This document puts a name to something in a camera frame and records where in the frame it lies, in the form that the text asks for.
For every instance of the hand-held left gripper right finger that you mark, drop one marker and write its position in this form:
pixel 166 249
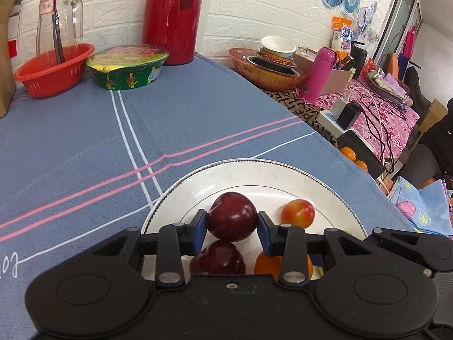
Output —
pixel 265 234

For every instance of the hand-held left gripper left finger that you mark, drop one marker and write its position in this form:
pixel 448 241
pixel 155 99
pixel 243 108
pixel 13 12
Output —
pixel 200 233

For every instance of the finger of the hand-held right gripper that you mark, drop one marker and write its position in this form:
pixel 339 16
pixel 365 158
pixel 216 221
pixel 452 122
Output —
pixel 400 242

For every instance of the orange tangerine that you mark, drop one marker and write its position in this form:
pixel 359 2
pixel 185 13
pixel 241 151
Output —
pixel 361 165
pixel 348 154
pixel 265 267

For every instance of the dark red plum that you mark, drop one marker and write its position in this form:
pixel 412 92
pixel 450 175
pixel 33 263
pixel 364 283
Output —
pixel 219 262
pixel 231 216

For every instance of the red yellow plum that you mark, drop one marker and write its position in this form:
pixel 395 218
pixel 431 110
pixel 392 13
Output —
pixel 297 213

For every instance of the white blue-rimmed plate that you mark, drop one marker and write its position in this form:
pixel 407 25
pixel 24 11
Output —
pixel 247 180

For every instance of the light blue cartoon cloth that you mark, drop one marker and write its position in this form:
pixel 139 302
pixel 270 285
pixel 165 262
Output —
pixel 421 205

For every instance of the black flat box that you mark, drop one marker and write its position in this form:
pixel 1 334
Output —
pixel 364 152

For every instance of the dark chair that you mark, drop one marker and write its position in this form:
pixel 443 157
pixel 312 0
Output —
pixel 439 138

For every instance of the pink patterned cloth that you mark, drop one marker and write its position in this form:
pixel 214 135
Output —
pixel 401 120

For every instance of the white power strip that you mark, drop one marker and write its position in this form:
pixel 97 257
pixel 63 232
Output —
pixel 325 117

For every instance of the brown black patterned cloth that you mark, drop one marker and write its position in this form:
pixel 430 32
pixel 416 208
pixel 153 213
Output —
pixel 293 104

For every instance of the small brown cardboard box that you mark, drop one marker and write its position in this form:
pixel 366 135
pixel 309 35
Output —
pixel 435 111

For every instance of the black charger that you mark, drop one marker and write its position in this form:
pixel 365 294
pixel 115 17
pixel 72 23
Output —
pixel 348 115

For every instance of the white charger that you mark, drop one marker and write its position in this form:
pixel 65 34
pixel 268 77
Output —
pixel 341 105

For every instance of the amber glass bowl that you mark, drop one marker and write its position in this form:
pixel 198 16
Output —
pixel 269 81

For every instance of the stack of folded cloths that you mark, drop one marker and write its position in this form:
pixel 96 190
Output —
pixel 387 85

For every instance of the blue plaid tablecloth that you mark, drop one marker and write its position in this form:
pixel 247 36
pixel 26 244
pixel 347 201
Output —
pixel 70 141

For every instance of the pink thermos bottle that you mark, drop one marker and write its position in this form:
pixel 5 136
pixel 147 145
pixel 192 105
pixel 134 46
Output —
pixel 318 78

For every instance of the open pale cardboard box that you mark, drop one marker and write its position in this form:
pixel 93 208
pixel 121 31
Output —
pixel 338 78

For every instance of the green instant noodle bowl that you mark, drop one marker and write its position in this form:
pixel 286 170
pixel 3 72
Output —
pixel 124 78

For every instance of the patterned stacked bowl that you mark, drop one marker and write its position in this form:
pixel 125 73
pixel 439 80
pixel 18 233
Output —
pixel 276 59

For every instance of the red thermos jug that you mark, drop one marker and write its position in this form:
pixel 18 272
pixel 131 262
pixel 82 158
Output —
pixel 170 24

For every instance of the orange white snack packet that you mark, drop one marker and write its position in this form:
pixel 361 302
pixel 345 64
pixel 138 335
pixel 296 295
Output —
pixel 341 37

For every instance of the red plastic basket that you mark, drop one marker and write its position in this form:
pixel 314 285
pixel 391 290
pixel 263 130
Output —
pixel 46 81

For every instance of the blue white paper decorations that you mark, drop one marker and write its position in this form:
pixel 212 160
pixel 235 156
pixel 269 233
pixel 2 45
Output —
pixel 368 17

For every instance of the dark metal utensil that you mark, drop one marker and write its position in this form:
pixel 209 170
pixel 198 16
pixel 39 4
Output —
pixel 56 32

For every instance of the glass pitcher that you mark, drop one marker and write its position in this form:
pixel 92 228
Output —
pixel 46 32

